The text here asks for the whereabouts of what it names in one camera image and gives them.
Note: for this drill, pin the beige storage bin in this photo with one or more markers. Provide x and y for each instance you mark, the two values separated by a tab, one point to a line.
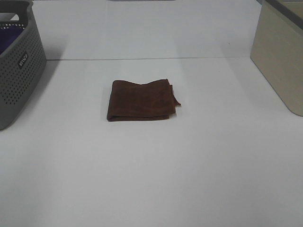
277	50

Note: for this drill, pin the purple cloth in basket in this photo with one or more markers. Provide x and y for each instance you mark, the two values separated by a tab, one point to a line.
8	35

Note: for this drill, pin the grey perforated laundry basket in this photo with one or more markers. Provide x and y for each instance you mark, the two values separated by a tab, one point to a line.
22	63

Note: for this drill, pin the brown towel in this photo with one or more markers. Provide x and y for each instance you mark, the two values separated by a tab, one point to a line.
141	102

